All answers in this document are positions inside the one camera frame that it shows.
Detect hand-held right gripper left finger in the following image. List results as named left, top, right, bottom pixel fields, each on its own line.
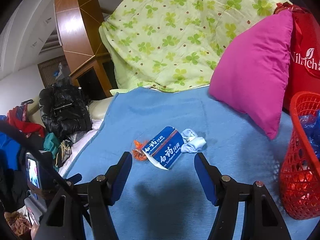
left=37, top=151, right=133, bottom=240

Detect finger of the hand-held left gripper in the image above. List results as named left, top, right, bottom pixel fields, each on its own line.
left=64, top=174, right=83, bottom=188

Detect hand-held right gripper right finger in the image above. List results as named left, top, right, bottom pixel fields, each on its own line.
left=194, top=152, right=292, bottom=240

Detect orange snack wrapper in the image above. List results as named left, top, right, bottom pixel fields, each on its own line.
left=131, top=140, right=148, bottom=162

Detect light blue socks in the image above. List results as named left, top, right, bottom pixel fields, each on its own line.
left=180, top=128, right=207, bottom=153

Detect blue white toothpaste box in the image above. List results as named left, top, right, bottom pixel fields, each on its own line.
left=141, top=126, right=185, bottom=171

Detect red plastic mesh basket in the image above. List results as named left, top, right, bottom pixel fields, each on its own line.
left=279, top=91, right=320, bottom=220

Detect blue plastic bag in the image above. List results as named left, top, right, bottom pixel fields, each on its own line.
left=299, top=110, right=320, bottom=159

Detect camouflage patterned cloth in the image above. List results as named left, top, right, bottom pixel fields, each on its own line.
left=55, top=140, right=73, bottom=168

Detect teal garment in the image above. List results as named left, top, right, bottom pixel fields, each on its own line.
left=43, top=132, right=60, bottom=158

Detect blue garment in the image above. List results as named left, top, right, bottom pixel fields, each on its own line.
left=0, top=115, right=23, bottom=170

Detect red garment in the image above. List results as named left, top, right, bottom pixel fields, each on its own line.
left=7, top=104, right=45, bottom=138

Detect brown patterned cloth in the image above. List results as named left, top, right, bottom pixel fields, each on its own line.
left=4, top=211, right=33, bottom=238

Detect black puffer jacket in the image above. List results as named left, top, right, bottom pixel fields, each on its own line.
left=39, top=77, right=93, bottom=139

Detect blue blanket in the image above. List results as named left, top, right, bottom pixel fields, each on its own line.
left=57, top=86, right=320, bottom=240

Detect brown lattice screen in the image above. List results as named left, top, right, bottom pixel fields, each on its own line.
left=37, top=55, right=72, bottom=89

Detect magenta pillow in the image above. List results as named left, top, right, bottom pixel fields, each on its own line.
left=209, top=10, right=293, bottom=140

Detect wooden cabinet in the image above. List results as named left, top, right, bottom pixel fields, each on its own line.
left=69, top=54, right=118, bottom=98
left=54, top=0, right=100, bottom=58

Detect red tote bag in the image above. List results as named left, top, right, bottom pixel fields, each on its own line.
left=282, top=5, right=320, bottom=114

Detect green clover print quilt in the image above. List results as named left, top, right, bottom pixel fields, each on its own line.
left=99, top=0, right=293, bottom=93

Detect red crinkled plastic bag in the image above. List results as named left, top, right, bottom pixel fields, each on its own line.
left=275, top=1, right=300, bottom=14

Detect black cable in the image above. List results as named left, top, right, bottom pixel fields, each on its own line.
left=0, top=120, right=75, bottom=195

